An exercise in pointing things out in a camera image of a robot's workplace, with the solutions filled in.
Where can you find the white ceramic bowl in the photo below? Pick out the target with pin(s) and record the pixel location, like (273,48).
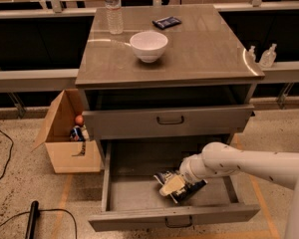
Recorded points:
(148,46)

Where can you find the small dark blue snack packet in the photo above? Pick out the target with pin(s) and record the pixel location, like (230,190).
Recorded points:
(167,22)

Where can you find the blue can in box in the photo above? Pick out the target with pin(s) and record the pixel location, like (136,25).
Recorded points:
(76,134)

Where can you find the black cylindrical floor object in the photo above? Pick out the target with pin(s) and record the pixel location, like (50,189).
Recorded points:
(33,215)

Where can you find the clear plastic water bottle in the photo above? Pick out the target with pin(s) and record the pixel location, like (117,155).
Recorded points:
(114,16)

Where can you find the grey metal railing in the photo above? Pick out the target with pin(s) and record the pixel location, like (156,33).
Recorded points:
(48,80)

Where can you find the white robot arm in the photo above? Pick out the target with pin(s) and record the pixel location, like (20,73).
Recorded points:
(218,159)

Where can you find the cardboard box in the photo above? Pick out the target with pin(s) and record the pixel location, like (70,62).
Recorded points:
(67,156)

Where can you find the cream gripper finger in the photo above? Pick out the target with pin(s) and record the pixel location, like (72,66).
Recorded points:
(174,183)

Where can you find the grey drawer cabinet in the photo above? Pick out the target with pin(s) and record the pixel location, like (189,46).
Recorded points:
(204,64)

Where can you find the clear sanitizer pump bottle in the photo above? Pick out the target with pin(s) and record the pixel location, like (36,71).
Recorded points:
(268,57)

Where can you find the closed top drawer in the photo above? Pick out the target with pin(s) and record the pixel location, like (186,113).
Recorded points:
(148,123)

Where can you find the open middle drawer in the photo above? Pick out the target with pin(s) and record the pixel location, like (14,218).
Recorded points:
(130,198)

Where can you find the orange ball in box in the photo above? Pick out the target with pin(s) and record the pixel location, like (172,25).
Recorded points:
(79,120)

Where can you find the blue chip bag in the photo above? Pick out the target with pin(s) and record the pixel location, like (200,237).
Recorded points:
(180,195)

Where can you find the small clear pump bottle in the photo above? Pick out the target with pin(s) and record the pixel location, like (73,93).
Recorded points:
(251,52)

